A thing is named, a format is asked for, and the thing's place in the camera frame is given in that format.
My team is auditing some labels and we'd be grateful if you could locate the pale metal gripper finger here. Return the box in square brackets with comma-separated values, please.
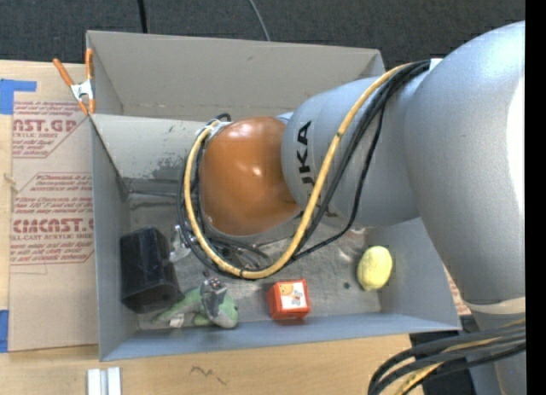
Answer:
[169, 224, 195, 264]
[200, 276, 229, 320]

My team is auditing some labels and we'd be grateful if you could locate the green toy frog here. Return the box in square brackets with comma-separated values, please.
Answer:
[152, 285, 240, 330]

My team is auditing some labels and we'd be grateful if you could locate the black box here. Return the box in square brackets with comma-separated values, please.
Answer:
[119, 226, 185, 315]

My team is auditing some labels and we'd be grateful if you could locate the orange printed cube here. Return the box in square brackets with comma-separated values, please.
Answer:
[266, 278, 311, 322]

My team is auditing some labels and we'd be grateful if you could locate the brown cardboard board, red print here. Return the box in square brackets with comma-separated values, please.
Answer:
[0, 59, 100, 352]

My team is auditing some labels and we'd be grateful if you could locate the yellow lemon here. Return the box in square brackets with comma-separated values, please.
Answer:
[356, 245, 394, 293]

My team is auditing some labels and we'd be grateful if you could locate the grey metal bin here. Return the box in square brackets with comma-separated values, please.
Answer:
[84, 29, 464, 363]

